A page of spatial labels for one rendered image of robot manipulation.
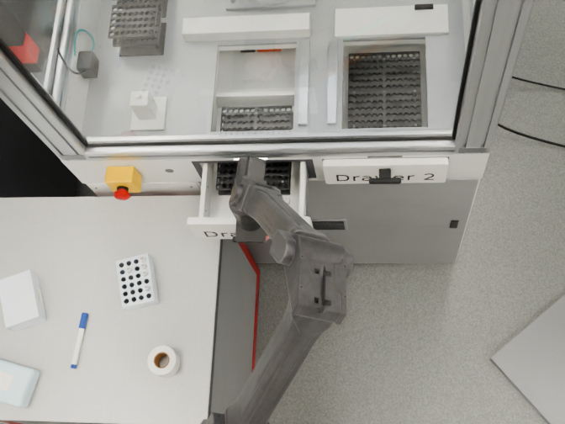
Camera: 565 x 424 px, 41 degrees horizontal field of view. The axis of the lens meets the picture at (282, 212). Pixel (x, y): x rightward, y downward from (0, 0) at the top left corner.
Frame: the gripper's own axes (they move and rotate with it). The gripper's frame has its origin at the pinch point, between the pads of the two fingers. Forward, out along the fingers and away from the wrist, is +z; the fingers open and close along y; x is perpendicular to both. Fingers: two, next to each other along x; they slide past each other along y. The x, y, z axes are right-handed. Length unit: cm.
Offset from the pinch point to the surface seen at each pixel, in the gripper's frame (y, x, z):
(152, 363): -27.9, 26.4, 14.8
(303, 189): 12.3, -9.4, 6.6
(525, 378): -21, -72, 92
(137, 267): -4.2, 33.2, 17.1
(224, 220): 3.5, 8.4, 3.0
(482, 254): 21, -61, 96
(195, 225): 2.7, 15.5, 3.5
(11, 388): -35, 61, 14
